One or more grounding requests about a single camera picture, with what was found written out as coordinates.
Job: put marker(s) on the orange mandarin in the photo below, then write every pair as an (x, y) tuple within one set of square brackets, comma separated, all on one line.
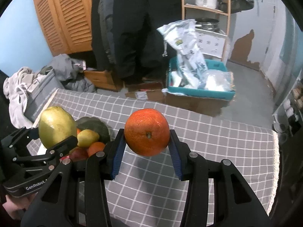
[(95, 147), (146, 130), (78, 130)]

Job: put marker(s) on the teal plastic crate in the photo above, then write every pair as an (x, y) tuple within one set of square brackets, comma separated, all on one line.
[(201, 93)]

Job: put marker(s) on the white printed drawer box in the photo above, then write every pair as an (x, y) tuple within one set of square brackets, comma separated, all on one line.
[(213, 43)]

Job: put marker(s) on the black hanging coat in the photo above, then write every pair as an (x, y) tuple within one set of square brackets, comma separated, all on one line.
[(142, 28)]

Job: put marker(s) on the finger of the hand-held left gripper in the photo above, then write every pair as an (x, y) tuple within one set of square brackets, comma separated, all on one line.
[(66, 143), (26, 133)]

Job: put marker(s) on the steel cooking pot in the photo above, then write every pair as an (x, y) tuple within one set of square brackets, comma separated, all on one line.
[(206, 1)]

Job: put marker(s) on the grey hanging bag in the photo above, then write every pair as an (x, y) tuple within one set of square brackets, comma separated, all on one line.
[(236, 3)]

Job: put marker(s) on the wooden drawer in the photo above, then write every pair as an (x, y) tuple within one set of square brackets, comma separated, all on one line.
[(101, 79)]

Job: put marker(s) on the wooden louvered wardrobe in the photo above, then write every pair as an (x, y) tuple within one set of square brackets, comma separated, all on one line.
[(64, 16)]

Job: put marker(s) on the flattened cardboard box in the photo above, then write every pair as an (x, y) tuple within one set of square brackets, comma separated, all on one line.
[(151, 92)]

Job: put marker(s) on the clear plastic bag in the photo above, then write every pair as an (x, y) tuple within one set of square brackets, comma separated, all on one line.
[(217, 80)]

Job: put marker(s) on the grey printed storage bag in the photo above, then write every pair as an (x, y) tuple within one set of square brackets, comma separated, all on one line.
[(40, 92)]

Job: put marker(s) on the white printed rice bag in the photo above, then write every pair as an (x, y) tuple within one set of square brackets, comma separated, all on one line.
[(187, 52)]

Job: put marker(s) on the red apple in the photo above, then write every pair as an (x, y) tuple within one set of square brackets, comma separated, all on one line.
[(79, 154)]

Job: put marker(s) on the white shoe rack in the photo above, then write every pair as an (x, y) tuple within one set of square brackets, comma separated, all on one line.
[(284, 115)]

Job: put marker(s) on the large cardboard box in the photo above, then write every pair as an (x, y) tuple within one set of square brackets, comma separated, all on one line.
[(194, 104)]

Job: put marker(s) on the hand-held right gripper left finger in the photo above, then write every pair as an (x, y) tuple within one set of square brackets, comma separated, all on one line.
[(117, 160)]

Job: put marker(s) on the yellow green mango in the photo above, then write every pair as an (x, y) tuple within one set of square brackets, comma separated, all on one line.
[(86, 138), (56, 125)]

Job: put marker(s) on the pile of clothes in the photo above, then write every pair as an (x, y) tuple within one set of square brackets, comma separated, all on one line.
[(16, 94)]

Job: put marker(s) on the grey hanging jacket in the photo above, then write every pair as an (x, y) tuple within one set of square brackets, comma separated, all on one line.
[(106, 28)]

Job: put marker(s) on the group of shoes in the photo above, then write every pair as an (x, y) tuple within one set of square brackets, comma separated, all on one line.
[(291, 108)]

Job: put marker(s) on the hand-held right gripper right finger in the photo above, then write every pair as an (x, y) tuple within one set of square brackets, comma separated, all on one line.
[(176, 160)]

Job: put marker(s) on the pale blue door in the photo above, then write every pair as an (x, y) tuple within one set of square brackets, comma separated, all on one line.
[(260, 28)]

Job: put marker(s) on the steel steamer pot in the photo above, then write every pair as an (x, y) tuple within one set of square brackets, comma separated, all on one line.
[(207, 24)]

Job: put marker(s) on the person's left hand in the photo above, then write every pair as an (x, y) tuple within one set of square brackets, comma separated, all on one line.
[(11, 208)]

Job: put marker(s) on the grey checked tablecloth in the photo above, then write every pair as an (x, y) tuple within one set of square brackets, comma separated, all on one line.
[(189, 134)]

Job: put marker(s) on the dark green glass plate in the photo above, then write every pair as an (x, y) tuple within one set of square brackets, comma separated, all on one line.
[(94, 125)]

